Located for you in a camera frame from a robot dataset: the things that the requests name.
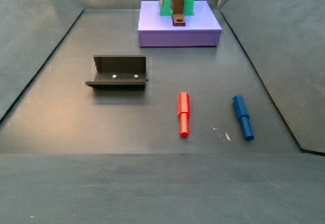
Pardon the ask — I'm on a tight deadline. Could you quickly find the black angled fixture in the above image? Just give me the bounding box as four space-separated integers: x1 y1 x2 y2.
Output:
85 55 147 88

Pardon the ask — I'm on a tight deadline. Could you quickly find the blue peg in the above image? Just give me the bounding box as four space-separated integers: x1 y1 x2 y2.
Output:
233 95 254 140

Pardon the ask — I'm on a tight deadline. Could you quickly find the green U-shaped block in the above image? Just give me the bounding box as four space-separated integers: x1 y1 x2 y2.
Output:
160 0 194 16

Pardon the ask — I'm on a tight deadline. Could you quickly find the purple base block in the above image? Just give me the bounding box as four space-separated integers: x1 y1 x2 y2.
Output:
138 1 222 47

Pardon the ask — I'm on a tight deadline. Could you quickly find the red peg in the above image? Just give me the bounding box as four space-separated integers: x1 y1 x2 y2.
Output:
178 92 190 138

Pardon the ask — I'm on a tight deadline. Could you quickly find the brown L-shaped holed bracket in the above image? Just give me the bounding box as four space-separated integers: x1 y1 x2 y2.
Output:
171 0 186 27

